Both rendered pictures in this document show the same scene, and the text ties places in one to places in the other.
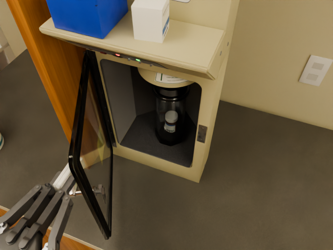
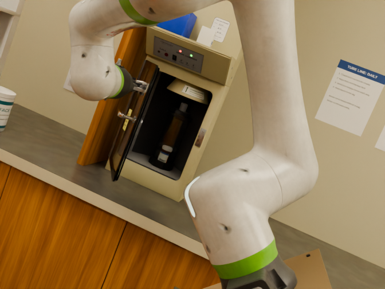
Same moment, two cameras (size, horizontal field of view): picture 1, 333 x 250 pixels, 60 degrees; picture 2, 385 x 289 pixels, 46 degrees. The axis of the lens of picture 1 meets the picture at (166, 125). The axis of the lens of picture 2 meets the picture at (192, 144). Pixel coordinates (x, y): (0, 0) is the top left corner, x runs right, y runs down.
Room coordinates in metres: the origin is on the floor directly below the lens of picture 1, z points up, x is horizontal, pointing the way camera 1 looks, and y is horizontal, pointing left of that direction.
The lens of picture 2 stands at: (-1.17, 0.25, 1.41)
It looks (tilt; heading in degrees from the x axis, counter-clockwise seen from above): 8 degrees down; 349
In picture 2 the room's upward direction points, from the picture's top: 22 degrees clockwise
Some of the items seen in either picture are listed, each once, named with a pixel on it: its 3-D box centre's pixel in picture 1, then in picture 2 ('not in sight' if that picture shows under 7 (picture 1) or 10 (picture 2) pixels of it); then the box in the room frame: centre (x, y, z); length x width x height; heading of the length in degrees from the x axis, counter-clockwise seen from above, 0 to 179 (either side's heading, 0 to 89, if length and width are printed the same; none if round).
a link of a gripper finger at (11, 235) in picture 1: (33, 215); not in sight; (0.20, 0.23, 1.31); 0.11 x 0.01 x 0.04; 160
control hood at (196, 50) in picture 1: (133, 51); (187, 54); (0.46, 0.06, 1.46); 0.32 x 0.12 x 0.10; 69
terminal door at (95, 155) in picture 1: (97, 154); (131, 116); (0.41, 0.17, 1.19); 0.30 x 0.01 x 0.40; 5
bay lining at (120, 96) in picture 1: (167, 91); (173, 123); (0.63, 0.00, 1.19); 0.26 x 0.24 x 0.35; 69
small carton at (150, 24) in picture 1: (151, 17); (206, 37); (0.45, 0.03, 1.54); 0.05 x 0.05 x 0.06; 77
